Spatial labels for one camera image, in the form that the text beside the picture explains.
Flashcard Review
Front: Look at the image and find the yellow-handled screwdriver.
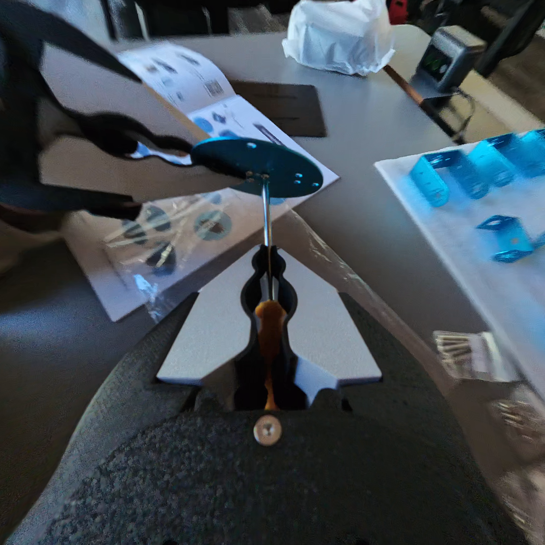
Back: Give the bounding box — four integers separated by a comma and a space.
255, 177, 288, 411

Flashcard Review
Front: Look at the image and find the pile of small screw bags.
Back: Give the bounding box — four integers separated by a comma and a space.
432, 330, 545, 452

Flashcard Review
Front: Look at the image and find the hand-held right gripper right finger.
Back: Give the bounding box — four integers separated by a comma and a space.
274, 248, 383, 411

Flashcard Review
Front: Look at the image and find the white plastic-wrapped bundle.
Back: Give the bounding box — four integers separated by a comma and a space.
282, 0, 397, 76

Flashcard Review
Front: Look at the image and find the blue round metal disc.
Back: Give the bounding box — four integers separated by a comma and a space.
190, 137, 324, 198

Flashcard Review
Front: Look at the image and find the small blue U bracket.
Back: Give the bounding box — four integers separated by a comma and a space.
476, 215, 535, 263

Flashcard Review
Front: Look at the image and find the person's left forearm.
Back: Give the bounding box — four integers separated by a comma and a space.
0, 221, 69, 277

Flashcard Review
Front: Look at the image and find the white foam sheet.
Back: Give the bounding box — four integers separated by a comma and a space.
374, 141, 545, 397

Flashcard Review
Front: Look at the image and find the white assembly instruction sheet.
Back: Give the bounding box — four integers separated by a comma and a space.
64, 40, 341, 323

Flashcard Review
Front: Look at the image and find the small grey charger device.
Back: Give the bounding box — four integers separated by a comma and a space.
415, 26, 488, 92

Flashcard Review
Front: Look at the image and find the black metal plate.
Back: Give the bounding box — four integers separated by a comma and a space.
230, 80, 328, 138

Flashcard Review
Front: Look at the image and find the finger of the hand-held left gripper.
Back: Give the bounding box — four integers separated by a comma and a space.
38, 135, 256, 204
39, 43, 210, 150

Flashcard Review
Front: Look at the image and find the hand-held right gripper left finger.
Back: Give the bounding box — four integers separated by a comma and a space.
156, 247, 271, 411

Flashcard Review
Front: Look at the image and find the black charger cable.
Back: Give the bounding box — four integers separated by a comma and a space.
443, 87, 475, 141

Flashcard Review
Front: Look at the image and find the clear plastic bag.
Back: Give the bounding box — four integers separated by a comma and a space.
104, 196, 545, 533

